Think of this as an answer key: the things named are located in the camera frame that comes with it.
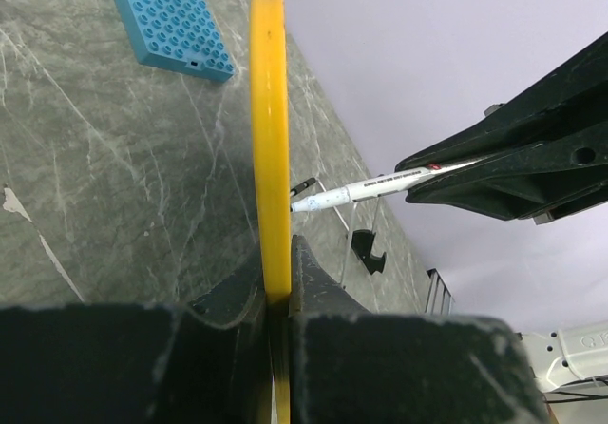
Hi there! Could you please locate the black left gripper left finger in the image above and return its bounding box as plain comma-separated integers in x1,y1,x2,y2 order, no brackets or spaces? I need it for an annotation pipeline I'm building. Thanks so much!
1,252,271,423

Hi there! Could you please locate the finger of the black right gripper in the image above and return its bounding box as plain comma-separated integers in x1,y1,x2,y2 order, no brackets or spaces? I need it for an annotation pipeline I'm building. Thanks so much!
395,35,607,171
406,124,607,223

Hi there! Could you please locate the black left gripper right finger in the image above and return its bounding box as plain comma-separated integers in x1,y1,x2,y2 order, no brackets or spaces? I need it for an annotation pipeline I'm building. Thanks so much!
289,235,549,423

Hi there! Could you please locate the white blue whiteboard marker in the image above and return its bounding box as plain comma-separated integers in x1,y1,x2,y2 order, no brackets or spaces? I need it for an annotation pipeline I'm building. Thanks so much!
290,158,483,213

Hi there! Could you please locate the yellow framed whiteboard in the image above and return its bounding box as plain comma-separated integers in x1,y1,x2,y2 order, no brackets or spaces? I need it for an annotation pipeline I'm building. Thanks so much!
250,0,292,423

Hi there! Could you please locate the blue studded baseplate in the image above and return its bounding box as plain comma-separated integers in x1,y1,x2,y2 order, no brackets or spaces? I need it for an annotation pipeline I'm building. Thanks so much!
114,0,236,83

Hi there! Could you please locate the aluminium extrusion frame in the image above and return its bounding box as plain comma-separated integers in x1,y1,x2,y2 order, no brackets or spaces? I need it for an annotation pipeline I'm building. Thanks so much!
424,268,454,316

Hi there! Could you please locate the wire whiteboard easel stand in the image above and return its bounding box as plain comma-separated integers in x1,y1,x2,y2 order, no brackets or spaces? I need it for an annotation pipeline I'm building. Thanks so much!
332,202,387,285

